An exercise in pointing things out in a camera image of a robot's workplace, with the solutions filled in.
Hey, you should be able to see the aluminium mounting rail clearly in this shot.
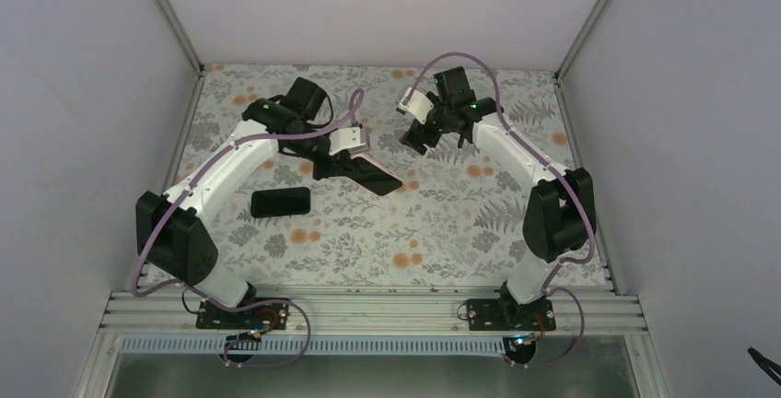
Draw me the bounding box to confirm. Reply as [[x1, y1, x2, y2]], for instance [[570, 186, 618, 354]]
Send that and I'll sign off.
[[99, 287, 648, 336]]

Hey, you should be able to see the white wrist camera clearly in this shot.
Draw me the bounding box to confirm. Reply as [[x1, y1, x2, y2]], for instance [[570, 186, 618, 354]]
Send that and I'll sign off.
[[328, 126, 370, 156], [396, 88, 435, 124]]

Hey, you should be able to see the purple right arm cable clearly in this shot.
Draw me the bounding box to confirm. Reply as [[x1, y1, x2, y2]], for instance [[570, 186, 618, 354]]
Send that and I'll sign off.
[[404, 52, 598, 369]]

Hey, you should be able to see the black object at corner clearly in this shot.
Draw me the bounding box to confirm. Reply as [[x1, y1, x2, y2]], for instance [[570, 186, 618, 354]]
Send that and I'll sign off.
[[747, 346, 781, 385]]

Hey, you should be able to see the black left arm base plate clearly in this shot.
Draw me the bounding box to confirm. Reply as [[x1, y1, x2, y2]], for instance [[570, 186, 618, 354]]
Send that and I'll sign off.
[[195, 299, 289, 331]]

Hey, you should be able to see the floral patterned table mat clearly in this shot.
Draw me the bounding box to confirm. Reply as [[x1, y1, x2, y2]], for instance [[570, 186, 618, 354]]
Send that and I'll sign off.
[[140, 64, 612, 289]]

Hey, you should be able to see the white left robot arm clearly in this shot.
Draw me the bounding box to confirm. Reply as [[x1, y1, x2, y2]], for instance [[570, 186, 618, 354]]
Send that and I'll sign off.
[[131, 77, 367, 329]]

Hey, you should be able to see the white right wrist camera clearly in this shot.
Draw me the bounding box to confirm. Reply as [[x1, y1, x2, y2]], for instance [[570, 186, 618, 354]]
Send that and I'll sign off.
[[396, 88, 435, 124]]

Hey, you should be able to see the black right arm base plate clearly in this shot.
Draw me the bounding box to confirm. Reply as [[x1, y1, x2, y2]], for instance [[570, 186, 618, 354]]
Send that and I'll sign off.
[[457, 298, 557, 333]]

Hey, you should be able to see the black phone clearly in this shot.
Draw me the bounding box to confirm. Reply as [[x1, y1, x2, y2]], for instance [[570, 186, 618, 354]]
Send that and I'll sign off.
[[250, 186, 311, 218]]

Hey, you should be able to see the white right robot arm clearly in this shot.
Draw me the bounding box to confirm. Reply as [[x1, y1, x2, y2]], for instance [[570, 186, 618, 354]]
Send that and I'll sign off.
[[397, 67, 597, 331]]

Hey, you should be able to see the white slotted cable duct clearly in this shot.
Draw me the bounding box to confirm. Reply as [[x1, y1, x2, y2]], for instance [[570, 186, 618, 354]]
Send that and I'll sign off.
[[119, 334, 630, 357]]

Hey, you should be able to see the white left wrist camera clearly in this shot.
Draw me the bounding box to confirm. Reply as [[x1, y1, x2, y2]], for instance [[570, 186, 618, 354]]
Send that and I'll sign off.
[[328, 126, 370, 156]]

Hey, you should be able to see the black smartphone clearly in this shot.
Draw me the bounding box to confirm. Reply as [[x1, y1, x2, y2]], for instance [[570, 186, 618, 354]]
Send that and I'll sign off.
[[347, 156, 404, 197]]

